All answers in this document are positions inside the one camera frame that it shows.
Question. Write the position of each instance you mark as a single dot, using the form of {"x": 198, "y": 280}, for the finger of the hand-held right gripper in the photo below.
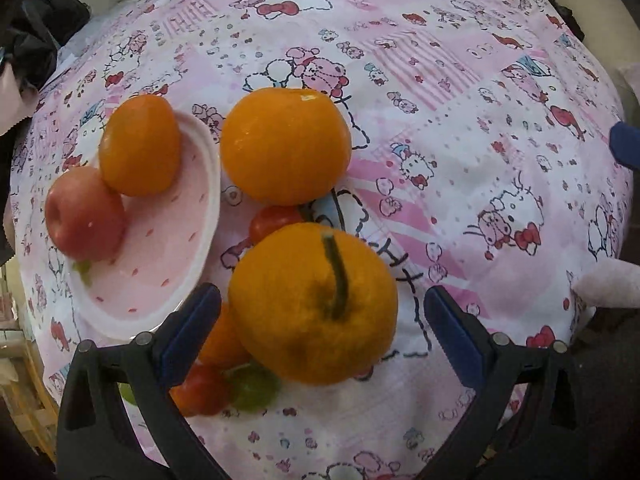
{"x": 627, "y": 144}

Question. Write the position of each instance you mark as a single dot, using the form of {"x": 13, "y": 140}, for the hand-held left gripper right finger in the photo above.
{"x": 452, "y": 332}

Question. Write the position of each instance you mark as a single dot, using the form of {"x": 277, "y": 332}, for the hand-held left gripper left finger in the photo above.
{"x": 192, "y": 332}

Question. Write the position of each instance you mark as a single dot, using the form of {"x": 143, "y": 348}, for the small mandarin orange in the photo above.
{"x": 222, "y": 340}

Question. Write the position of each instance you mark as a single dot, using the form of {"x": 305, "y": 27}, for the red cherry tomato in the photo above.
{"x": 200, "y": 392}
{"x": 272, "y": 222}

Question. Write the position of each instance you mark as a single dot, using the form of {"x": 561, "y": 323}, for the green grape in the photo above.
{"x": 82, "y": 267}
{"x": 127, "y": 394}
{"x": 255, "y": 387}

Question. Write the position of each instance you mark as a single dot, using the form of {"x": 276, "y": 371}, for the pink ceramic bowl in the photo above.
{"x": 160, "y": 255}

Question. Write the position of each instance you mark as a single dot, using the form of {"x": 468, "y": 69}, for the bumpy orange with stem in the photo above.
{"x": 300, "y": 320}

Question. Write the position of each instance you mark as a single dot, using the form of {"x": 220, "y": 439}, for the red apple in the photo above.
{"x": 82, "y": 215}

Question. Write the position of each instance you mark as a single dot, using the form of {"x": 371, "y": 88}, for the medium smooth orange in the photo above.
{"x": 140, "y": 145}

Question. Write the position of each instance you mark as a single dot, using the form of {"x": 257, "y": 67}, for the large round orange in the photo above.
{"x": 285, "y": 145}

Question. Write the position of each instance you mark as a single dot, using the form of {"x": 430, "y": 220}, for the beige cushion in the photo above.
{"x": 605, "y": 15}

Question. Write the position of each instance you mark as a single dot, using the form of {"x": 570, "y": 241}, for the wooden shelf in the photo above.
{"x": 22, "y": 360}

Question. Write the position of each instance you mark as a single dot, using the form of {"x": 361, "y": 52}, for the pink cartoon printed blanket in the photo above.
{"x": 450, "y": 110}

